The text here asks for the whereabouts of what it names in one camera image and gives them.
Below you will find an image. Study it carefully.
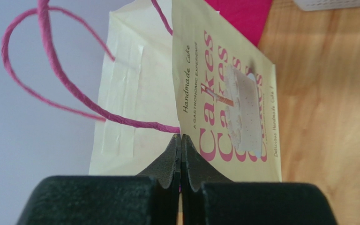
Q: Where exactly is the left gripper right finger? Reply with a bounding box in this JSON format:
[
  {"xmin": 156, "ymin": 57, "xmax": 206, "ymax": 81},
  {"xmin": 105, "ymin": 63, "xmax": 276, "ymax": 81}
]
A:
[{"xmin": 180, "ymin": 134, "xmax": 232, "ymax": 225}]

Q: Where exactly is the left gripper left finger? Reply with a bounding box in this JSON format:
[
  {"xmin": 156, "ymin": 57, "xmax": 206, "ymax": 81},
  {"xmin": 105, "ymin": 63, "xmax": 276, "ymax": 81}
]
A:
[{"xmin": 137, "ymin": 134, "xmax": 181, "ymax": 225}]

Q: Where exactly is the beige Cakes paper bag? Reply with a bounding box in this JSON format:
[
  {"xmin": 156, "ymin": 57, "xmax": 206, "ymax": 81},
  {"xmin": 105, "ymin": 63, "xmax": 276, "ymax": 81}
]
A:
[{"xmin": 0, "ymin": 0, "xmax": 283, "ymax": 183}]

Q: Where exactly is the folded red t-shirt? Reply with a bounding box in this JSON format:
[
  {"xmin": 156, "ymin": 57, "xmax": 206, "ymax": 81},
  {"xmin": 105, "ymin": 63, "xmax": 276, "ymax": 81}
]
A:
[{"xmin": 206, "ymin": 0, "xmax": 272, "ymax": 46}]

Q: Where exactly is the white plastic laundry basket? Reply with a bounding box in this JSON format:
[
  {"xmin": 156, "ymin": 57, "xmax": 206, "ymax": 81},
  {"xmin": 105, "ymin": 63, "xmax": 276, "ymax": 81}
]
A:
[{"xmin": 293, "ymin": 0, "xmax": 360, "ymax": 11}]

